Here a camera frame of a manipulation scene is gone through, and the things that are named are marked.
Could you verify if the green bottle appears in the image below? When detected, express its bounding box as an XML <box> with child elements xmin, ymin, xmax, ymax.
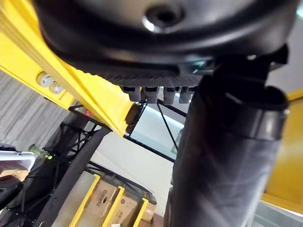
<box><xmin>27</xmin><ymin>144</ymin><xmax>54</xmax><ymax>160</ymax></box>

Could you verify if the cardboard box red logo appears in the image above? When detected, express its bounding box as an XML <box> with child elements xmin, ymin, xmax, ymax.
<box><xmin>111</xmin><ymin>197</ymin><xmax>141</xmax><ymax>227</ymax></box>

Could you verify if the black mesh covered stand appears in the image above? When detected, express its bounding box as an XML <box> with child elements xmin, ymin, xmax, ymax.
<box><xmin>0</xmin><ymin>104</ymin><xmax>113</xmax><ymax>227</ymax></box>

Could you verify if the small cardboard box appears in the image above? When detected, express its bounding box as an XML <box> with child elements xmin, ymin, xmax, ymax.
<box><xmin>138</xmin><ymin>208</ymin><xmax>157</xmax><ymax>227</ymax></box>

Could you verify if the printed cardboard box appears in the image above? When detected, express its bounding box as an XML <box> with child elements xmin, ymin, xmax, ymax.
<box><xmin>87</xmin><ymin>179</ymin><xmax>122</xmax><ymax>227</ymax></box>

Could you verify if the silver metal cylinder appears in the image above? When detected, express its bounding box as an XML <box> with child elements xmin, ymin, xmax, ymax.
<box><xmin>49</xmin><ymin>81</ymin><xmax>65</xmax><ymax>95</ymax></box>
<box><xmin>36</xmin><ymin>71</ymin><xmax>53</xmax><ymax>88</ymax></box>

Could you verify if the white plastic bin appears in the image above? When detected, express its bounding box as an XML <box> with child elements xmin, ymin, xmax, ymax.
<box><xmin>0</xmin><ymin>150</ymin><xmax>36</xmax><ymax>171</ymax></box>

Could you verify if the yellow cabinet panel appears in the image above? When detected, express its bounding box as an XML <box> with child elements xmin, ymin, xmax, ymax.
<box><xmin>259</xmin><ymin>87</ymin><xmax>303</xmax><ymax>215</ymax></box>

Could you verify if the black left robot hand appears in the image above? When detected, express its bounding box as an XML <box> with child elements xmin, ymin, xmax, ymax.
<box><xmin>33</xmin><ymin>0</ymin><xmax>300</xmax><ymax>227</ymax></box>

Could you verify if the black framed glass panel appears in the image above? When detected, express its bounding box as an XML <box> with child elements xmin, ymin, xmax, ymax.
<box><xmin>123</xmin><ymin>102</ymin><xmax>187</xmax><ymax>164</ymax></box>

